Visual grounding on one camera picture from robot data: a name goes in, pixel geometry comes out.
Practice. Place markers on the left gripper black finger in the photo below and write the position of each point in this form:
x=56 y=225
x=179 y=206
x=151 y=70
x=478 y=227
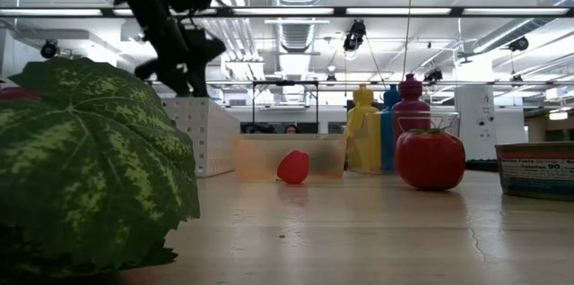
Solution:
x=200 y=83
x=181 y=85

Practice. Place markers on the small red strawberry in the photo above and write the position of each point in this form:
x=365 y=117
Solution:
x=293 y=167

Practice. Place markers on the yellow plastic squeeze bottle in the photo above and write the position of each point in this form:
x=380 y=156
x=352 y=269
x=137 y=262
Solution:
x=363 y=141

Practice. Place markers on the blue plastic squeeze bottle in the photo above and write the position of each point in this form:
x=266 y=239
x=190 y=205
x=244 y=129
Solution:
x=388 y=141

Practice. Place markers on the magenta plastic squeeze bottle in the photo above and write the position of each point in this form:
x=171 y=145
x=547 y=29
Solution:
x=410 y=106

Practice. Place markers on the can with white red label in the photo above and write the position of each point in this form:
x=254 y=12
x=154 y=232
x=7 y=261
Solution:
x=536 y=173

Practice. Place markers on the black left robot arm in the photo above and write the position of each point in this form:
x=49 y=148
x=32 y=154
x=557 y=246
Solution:
x=148 y=11

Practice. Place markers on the white perforated bin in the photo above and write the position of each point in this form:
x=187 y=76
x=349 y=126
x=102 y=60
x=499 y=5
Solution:
x=211 y=141

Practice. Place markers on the orange translucent plastic bin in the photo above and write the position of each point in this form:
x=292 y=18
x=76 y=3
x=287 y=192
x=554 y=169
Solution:
x=260 y=155

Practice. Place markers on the purple grape bunch with leaf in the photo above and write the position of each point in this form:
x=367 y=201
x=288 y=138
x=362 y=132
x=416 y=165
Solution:
x=89 y=164

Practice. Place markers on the black ceiling spotlight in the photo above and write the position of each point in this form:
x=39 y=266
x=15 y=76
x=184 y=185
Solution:
x=432 y=74
x=48 y=49
x=354 y=36
x=519 y=44
x=331 y=79

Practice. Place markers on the red strawberry fruit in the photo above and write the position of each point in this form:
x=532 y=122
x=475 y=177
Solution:
x=429 y=161

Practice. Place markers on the clear plastic bin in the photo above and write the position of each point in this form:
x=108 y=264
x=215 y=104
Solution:
x=448 y=123

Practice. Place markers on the black metal frame stand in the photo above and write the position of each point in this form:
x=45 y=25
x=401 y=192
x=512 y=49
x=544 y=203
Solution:
x=284 y=83

